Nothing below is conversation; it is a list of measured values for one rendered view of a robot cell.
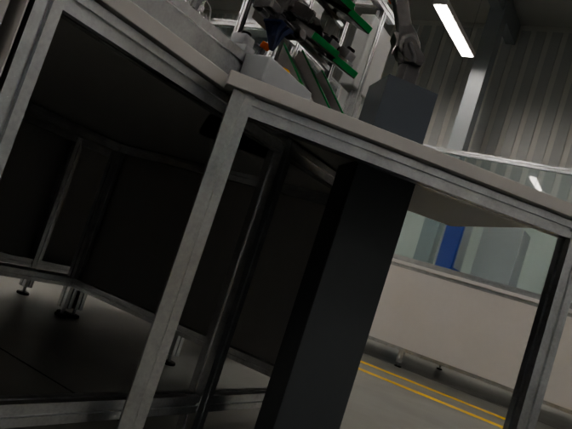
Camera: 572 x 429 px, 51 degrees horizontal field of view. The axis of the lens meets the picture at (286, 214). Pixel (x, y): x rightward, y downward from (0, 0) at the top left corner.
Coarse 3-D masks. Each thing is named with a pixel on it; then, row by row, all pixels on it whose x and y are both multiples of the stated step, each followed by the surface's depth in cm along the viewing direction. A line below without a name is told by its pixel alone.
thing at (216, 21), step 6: (210, 18) 291; (216, 18) 289; (216, 24) 289; (222, 24) 287; (228, 24) 285; (234, 24) 283; (246, 24) 279; (252, 24) 278; (258, 24) 277; (300, 48) 289; (264, 54) 270; (306, 54) 295; (312, 60) 300; (318, 66) 306; (336, 84) 325; (336, 90) 326; (336, 96) 327
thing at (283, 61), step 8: (280, 56) 185; (288, 56) 183; (296, 56) 199; (304, 56) 196; (280, 64) 184; (288, 64) 182; (296, 64) 198; (304, 64) 196; (296, 72) 178; (304, 72) 195; (312, 72) 192; (304, 80) 194; (312, 80) 191; (312, 88) 190; (320, 88) 188; (312, 96) 189; (320, 96) 187; (320, 104) 187; (328, 104) 184
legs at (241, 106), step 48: (240, 96) 119; (336, 144) 124; (336, 192) 155; (384, 192) 148; (480, 192) 131; (192, 240) 118; (336, 240) 145; (384, 240) 148; (336, 288) 145; (288, 336) 154; (336, 336) 145; (144, 384) 116; (288, 384) 142; (336, 384) 145; (528, 384) 134
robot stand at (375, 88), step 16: (384, 80) 152; (400, 80) 150; (368, 96) 160; (384, 96) 149; (400, 96) 150; (416, 96) 151; (432, 96) 152; (368, 112) 156; (384, 112) 149; (400, 112) 150; (416, 112) 151; (384, 128) 149; (400, 128) 150; (416, 128) 151
